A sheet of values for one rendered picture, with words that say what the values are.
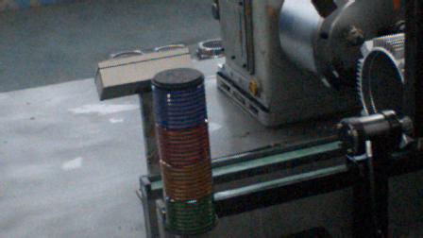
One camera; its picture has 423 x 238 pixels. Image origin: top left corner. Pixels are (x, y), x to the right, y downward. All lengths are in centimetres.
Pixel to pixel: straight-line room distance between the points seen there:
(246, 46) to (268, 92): 12
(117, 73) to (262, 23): 44
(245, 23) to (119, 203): 53
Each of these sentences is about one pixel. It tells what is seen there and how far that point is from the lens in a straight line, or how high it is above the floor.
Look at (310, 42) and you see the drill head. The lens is 157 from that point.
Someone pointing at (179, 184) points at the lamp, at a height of 110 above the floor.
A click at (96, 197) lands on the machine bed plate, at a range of 159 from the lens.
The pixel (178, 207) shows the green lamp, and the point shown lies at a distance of 94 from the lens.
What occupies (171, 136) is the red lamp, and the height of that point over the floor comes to 116.
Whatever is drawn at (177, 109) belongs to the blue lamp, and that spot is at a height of 119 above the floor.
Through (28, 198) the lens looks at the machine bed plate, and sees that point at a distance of 164.
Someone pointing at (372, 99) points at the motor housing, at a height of 98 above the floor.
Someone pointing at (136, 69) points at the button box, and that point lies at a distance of 145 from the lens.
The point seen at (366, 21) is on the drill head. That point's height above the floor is 108.
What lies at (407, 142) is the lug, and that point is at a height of 96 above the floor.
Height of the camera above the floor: 150
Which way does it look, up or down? 22 degrees down
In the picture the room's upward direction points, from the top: 5 degrees counter-clockwise
